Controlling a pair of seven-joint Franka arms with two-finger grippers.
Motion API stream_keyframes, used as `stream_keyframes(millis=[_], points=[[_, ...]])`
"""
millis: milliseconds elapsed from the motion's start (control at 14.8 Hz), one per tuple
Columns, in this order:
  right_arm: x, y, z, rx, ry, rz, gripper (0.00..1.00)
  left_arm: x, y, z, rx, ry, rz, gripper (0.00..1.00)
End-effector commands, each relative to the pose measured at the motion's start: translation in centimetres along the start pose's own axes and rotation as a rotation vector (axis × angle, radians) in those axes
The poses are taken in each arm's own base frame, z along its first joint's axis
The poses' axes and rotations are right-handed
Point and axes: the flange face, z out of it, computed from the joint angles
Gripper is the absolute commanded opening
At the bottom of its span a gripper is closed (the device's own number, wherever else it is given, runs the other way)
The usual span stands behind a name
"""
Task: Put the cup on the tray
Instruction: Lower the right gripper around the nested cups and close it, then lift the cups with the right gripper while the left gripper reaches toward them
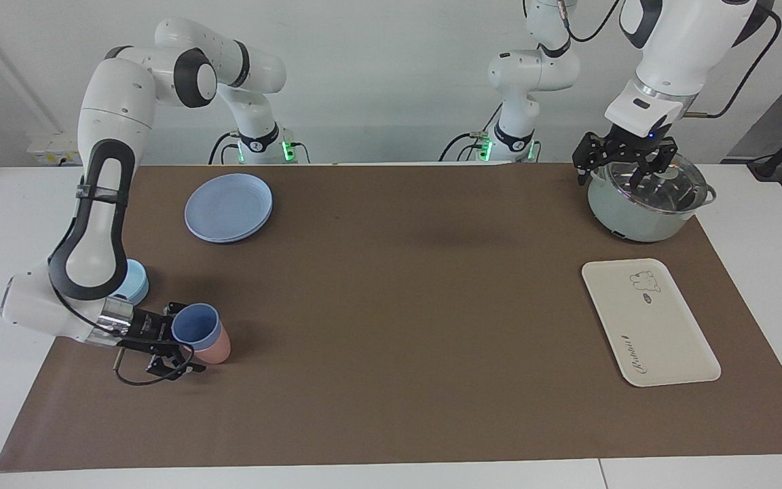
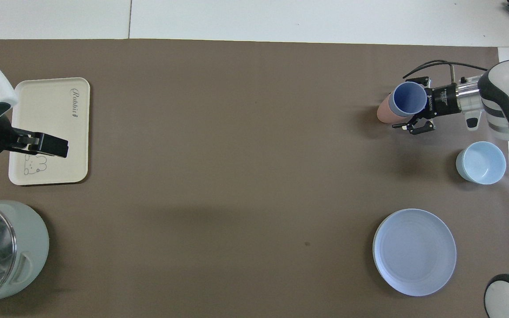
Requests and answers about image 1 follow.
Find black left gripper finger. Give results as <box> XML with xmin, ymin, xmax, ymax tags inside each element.
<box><xmin>573</xmin><ymin>134</ymin><xmax>606</xmax><ymax>185</ymax></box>
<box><xmin>630</xmin><ymin>139</ymin><xmax>678</xmax><ymax>191</ymax></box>

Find blue ribbed cup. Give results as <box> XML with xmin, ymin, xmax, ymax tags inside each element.
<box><xmin>172</xmin><ymin>303</ymin><xmax>222</xmax><ymax>351</ymax></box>

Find pink cup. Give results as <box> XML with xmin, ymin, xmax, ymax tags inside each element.
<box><xmin>194</xmin><ymin>323</ymin><xmax>232</xmax><ymax>365</ymax></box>

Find cream rabbit print tray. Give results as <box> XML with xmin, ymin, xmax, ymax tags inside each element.
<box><xmin>581</xmin><ymin>258</ymin><xmax>722</xmax><ymax>388</ymax></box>

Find glass pot lid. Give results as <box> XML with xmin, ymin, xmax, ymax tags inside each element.
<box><xmin>605</xmin><ymin>151</ymin><xmax>709</xmax><ymax>215</ymax></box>

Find light blue bowl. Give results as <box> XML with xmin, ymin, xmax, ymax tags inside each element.
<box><xmin>113</xmin><ymin>259</ymin><xmax>149</xmax><ymax>305</ymax></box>

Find pale green cooking pot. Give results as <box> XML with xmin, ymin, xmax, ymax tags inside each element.
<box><xmin>588</xmin><ymin>153</ymin><xmax>718</xmax><ymax>243</ymax></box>

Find blue round plate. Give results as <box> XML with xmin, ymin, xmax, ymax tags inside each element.
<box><xmin>185</xmin><ymin>173</ymin><xmax>274</xmax><ymax>244</ymax></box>

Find brown table mat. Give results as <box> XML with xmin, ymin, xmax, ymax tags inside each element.
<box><xmin>0</xmin><ymin>163</ymin><xmax>782</xmax><ymax>472</ymax></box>

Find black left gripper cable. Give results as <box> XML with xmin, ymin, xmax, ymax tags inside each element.
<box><xmin>686</xmin><ymin>7</ymin><xmax>782</xmax><ymax>120</ymax></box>

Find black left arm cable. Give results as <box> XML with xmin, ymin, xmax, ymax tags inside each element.
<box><xmin>559</xmin><ymin>0</ymin><xmax>620</xmax><ymax>43</ymax></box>

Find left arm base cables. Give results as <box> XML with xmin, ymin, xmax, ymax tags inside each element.
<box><xmin>439</xmin><ymin>131</ymin><xmax>494</xmax><ymax>162</ymax></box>

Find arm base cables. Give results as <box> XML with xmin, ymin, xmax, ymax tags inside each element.
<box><xmin>209</xmin><ymin>131</ymin><xmax>239</xmax><ymax>165</ymax></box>
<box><xmin>439</xmin><ymin>131</ymin><xmax>494</xmax><ymax>162</ymax></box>

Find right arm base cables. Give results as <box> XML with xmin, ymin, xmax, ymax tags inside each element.
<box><xmin>209</xmin><ymin>131</ymin><xmax>239</xmax><ymax>165</ymax></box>

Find white wall socket box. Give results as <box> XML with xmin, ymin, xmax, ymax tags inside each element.
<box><xmin>28</xmin><ymin>132</ymin><xmax>90</xmax><ymax>166</ymax></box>

